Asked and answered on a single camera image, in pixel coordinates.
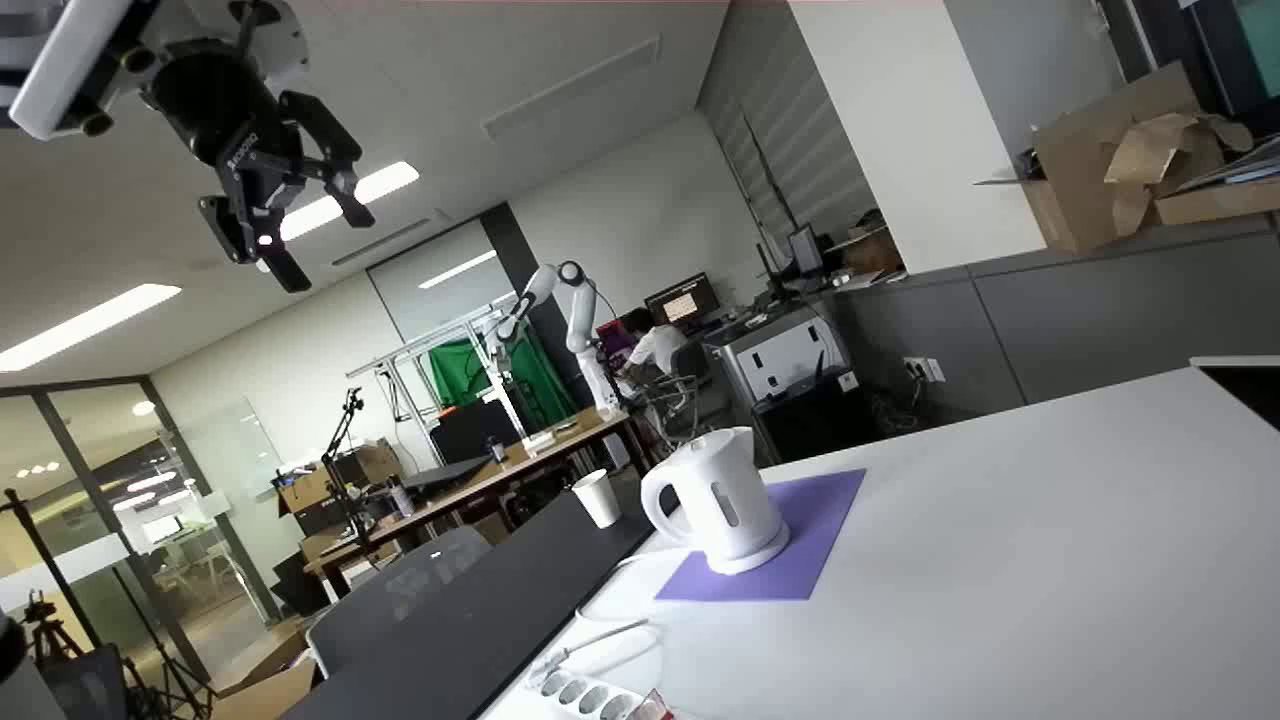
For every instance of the white power strip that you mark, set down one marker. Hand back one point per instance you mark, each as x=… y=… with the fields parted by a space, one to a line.
x=600 y=698

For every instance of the white metal frame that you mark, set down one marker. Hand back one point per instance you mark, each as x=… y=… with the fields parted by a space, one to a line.
x=402 y=366

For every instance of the person in white shirt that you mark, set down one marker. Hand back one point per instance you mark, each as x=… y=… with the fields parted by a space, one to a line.
x=656 y=350

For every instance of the long ceiling light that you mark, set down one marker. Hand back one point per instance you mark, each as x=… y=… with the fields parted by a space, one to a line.
x=456 y=269
x=361 y=194
x=80 y=325

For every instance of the green cloth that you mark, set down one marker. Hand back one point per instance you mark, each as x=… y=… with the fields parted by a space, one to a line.
x=461 y=374

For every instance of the flat cardboard box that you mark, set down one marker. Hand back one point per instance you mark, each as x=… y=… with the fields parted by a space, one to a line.
x=1220 y=202

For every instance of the purple mat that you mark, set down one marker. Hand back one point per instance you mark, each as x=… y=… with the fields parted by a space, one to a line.
x=820 y=535

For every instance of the white paper cup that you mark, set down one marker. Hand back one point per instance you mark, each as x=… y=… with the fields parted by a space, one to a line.
x=596 y=502

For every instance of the wooden desk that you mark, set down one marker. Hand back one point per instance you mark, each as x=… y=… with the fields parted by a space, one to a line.
x=504 y=475

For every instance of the black computer monitor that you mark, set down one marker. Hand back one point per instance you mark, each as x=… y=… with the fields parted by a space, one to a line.
x=802 y=250

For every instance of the large open cardboard box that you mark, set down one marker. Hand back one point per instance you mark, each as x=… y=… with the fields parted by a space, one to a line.
x=1087 y=162

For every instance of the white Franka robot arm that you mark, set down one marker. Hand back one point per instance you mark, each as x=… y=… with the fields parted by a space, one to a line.
x=275 y=33

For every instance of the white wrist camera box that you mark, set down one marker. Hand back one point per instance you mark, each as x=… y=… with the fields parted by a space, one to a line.
x=67 y=65

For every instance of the black tripod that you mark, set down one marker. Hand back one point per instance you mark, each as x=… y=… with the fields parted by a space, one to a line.
x=47 y=627

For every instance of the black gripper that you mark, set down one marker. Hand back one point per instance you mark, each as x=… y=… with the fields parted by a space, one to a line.
x=242 y=132

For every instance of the white metal cabinet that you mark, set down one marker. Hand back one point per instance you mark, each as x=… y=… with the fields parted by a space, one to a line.
x=786 y=361

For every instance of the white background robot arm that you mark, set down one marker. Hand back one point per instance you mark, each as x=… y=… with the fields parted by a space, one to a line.
x=580 y=332

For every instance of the white wall outlet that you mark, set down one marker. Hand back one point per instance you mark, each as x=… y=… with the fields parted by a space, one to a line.
x=926 y=371

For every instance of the white electric kettle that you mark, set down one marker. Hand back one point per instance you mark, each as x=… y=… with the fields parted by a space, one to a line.
x=729 y=512

